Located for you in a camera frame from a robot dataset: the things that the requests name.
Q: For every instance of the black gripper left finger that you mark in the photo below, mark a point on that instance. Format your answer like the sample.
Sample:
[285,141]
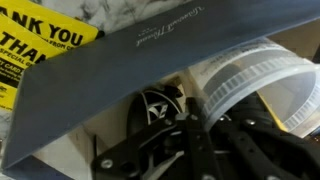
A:
[143,153]

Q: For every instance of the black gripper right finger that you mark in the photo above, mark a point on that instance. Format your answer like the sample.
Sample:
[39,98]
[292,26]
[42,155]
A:
[253,148]

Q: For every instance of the large clear plastic cup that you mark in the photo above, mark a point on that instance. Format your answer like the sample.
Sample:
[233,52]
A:
[288,84]

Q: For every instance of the black round object in box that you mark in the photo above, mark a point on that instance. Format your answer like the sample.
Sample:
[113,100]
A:
[151,105]

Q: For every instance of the navy blue cardboard box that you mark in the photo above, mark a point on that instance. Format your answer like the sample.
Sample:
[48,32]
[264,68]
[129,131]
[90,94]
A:
[56,96]

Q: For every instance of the yellow thank you card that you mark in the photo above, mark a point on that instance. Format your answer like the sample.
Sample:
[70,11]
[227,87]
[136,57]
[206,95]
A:
[30,34]

